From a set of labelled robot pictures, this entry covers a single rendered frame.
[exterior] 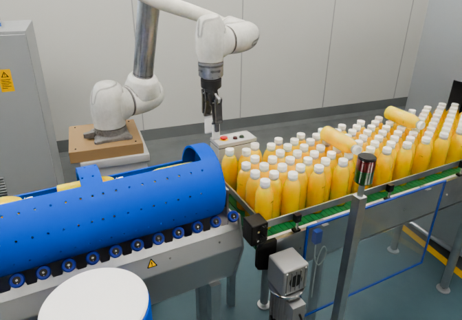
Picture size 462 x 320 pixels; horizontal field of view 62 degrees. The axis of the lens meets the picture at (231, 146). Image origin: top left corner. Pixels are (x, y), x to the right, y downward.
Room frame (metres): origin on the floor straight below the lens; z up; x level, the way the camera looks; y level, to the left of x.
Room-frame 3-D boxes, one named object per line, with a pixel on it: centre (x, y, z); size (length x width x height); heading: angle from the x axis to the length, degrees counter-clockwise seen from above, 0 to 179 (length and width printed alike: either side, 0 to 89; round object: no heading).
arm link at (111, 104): (1.79, 0.60, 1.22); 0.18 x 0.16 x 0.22; 138
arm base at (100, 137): (1.78, 0.62, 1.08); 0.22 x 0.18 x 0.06; 115
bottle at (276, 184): (1.33, -0.17, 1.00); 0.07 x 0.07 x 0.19
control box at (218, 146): (1.68, -0.01, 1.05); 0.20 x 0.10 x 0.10; 117
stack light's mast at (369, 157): (1.19, -0.47, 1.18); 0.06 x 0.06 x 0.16
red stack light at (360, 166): (1.19, -0.47, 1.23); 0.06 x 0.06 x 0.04
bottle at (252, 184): (1.33, -0.10, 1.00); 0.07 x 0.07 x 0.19
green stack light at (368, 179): (1.19, -0.47, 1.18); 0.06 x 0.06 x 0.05
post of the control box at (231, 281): (1.68, -0.01, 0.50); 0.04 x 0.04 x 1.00; 27
